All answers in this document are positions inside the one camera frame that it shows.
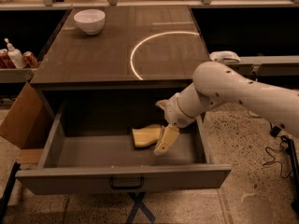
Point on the red can at edge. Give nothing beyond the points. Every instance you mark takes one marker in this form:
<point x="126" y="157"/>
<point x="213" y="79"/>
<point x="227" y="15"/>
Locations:
<point x="5" y="58"/>

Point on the black power adapter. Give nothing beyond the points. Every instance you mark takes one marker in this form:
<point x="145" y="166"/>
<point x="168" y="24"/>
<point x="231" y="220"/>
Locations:
<point x="274" y="131"/>

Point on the black drawer handle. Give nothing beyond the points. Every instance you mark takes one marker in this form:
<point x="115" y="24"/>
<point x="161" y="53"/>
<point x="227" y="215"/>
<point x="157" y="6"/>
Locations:
<point x="126" y="183"/>

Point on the black bar at left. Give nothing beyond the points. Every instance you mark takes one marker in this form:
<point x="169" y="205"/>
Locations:
<point x="8" y="190"/>

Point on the white ceramic bowl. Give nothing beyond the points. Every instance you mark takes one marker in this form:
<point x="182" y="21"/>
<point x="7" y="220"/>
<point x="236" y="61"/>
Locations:
<point x="90" y="21"/>

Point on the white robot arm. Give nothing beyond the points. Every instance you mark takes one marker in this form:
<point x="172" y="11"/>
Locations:
<point x="214" y="84"/>

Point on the dark wooden cabinet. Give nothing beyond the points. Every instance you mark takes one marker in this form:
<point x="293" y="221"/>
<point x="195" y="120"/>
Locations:
<point x="137" y="45"/>

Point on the grey open drawer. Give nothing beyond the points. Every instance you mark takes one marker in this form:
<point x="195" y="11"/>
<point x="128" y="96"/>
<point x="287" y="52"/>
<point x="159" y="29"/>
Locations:
<point x="91" y="141"/>

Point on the white soap dispenser bottle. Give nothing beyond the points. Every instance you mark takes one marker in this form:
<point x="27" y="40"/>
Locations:
<point x="15" y="55"/>

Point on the black stand at right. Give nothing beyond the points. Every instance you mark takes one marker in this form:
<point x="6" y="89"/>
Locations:
<point x="295" y="170"/>

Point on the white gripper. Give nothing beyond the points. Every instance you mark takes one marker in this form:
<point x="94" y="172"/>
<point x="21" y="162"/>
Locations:
<point x="176" y="113"/>

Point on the yellow sponge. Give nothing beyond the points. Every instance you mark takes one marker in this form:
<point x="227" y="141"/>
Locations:
<point x="145" y="137"/>

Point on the red soda can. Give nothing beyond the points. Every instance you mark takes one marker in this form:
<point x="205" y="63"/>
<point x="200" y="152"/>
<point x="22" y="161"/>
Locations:
<point x="31" y="59"/>

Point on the folded white cloth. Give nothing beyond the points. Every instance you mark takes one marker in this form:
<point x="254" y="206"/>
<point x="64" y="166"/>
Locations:
<point x="224" y="56"/>

